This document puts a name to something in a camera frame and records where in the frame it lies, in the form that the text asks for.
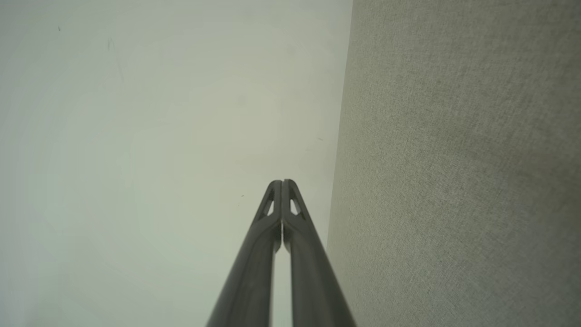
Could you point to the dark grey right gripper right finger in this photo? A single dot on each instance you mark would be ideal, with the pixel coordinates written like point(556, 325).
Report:
point(313, 281)

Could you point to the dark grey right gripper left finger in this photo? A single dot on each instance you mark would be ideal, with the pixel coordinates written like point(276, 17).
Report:
point(254, 272)

